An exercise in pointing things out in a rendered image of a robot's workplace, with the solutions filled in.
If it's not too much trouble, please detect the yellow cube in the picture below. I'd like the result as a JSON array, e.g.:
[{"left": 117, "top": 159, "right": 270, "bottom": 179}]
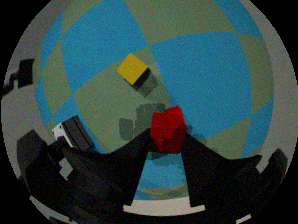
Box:
[{"left": 117, "top": 52, "right": 150, "bottom": 84}]

